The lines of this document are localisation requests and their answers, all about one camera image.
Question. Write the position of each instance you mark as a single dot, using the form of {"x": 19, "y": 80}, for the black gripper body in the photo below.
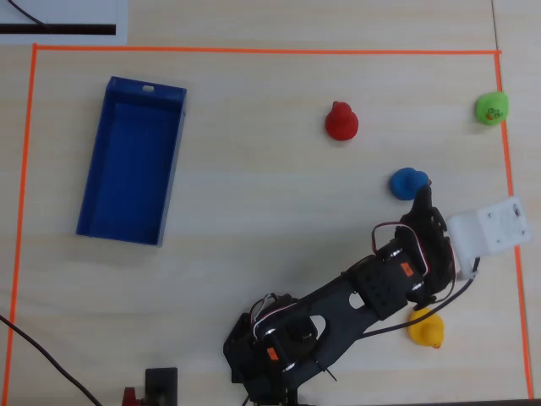
{"x": 428, "y": 223}

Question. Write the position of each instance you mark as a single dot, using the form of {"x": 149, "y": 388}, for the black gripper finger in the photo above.
{"x": 422, "y": 203}

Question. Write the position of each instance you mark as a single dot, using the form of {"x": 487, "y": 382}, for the yellow rubber duck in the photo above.
{"x": 429, "y": 332}

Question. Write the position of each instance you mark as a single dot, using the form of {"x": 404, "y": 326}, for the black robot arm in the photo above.
{"x": 338, "y": 304}

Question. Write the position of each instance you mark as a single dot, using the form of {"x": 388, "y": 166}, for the blue rubber duck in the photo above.
{"x": 403, "y": 184}

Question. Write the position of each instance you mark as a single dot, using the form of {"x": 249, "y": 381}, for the red rubber duck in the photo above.
{"x": 342, "y": 124}

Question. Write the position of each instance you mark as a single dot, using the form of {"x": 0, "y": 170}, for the green rubber duck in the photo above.
{"x": 490, "y": 105}

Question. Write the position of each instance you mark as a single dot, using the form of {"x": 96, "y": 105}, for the blue plastic box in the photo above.
{"x": 131, "y": 169}

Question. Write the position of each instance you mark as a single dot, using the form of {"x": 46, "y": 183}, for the orange tape line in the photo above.
{"x": 253, "y": 50}
{"x": 20, "y": 211}
{"x": 524, "y": 330}

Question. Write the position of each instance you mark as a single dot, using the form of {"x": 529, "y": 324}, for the red clamp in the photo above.
{"x": 129, "y": 397}

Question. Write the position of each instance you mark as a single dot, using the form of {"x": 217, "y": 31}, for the white paper with black bar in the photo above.
{"x": 84, "y": 12}

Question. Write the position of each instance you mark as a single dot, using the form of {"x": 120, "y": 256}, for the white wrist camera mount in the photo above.
{"x": 498, "y": 228}

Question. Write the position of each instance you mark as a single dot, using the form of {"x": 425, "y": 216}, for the black camera stand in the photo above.
{"x": 160, "y": 380}

